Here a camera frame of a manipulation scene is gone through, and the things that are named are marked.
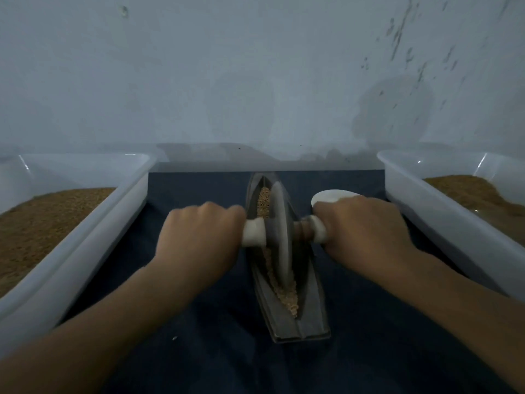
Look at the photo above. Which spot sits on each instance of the person's right hand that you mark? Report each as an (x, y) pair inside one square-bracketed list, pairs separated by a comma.
[(365, 234)]

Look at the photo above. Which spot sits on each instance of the person's left hand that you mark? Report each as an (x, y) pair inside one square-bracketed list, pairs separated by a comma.
[(197, 240)]

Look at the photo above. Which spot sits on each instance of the white plastic tray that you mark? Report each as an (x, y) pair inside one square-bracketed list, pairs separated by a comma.
[(435, 221), (82, 238)]

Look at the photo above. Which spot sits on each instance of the small ground grain portion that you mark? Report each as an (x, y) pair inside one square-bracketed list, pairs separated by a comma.
[(287, 295)]

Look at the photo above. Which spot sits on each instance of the boat-shaped metal grinding trough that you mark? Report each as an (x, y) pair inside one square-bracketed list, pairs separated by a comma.
[(316, 324)]

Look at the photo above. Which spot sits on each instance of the person's left forearm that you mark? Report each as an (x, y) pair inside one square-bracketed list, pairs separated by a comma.
[(82, 344)]

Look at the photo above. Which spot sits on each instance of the person's right forearm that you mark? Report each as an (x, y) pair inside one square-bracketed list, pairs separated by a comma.
[(472, 320)]

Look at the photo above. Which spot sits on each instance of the white round plate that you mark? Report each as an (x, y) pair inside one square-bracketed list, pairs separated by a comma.
[(331, 196)]

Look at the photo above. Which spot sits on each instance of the dark blue tablecloth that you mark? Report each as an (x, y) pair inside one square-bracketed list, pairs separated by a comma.
[(205, 357)]

